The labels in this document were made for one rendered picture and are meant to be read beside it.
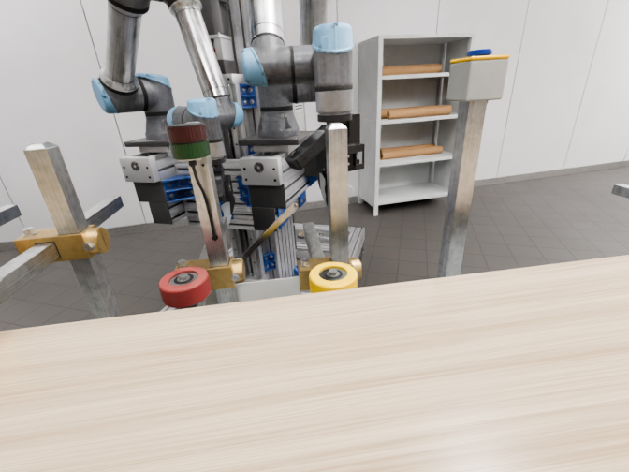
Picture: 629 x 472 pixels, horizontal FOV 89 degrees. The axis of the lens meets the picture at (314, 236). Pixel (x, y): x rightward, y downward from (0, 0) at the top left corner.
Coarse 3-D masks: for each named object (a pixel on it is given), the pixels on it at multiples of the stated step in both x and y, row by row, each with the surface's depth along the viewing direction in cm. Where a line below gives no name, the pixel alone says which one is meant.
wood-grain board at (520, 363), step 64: (128, 320) 46; (192, 320) 45; (256, 320) 44; (320, 320) 43; (384, 320) 43; (448, 320) 42; (512, 320) 41; (576, 320) 41; (0, 384) 36; (64, 384) 36; (128, 384) 35; (192, 384) 35; (256, 384) 34; (320, 384) 34; (384, 384) 34; (448, 384) 33; (512, 384) 33; (576, 384) 32; (0, 448) 30; (64, 448) 29; (128, 448) 29; (192, 448) 29; (256, 448) 28; (320, 448) 28; (384, 448) 28; (448, 448) 27; (512, 448) 27; (576, 448) 27
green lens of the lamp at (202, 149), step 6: (186, 144) 49; (192, 144) 49; (198, 144) 50; (204, 144) 51; (174, 150) 50; (180, 150) 49; (186, 150) 49; (192, 150) 50; (198, 150) 50; (204, 150) 51; (210, 150) 53; (174, 156) 50; (180, 156) 50; (186, 156) 50; (192, 156) 50; (198, 156) 50
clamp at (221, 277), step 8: (232, 256) 69; (192, 264) 66; (200, 264) 66; (208, 264) 66; (232, 264) 66; (240, 264) 66; (208, 272) 64; (216, 272) 64; (224, 272) 65; (232, 272) 65; (240, 272) 65; (216, 280) 65; (224, 280) 65; (232, 280) 66; (240, 280) 66; (216, 288) 66
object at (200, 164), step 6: (168, 126) 49; (174, 126) 48; (180, 126) 48; (186, 126) 48; (174, 144) 50; (180, 144) 49; (204, 156) 52; (192, 162) 52; (198, 162) 56; (204, 162) 56; (192, 168) 53; (198, 168) 56; (204, 168) 56; (198, 180) 54; (198, 186) 55; (204, 192) 57; (204, 198) 57; (210, 210) 59; (210, 216) 59; (210, 222) 60
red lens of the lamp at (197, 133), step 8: (168, 128) 48; (176, 128) 48; (184, 128) 48; (192, 128) 49; (200, 128) 50; (168, 136) 49; (176, 136) 49; (184, 136) 49; (192, 136) 49; (200, 136) 50
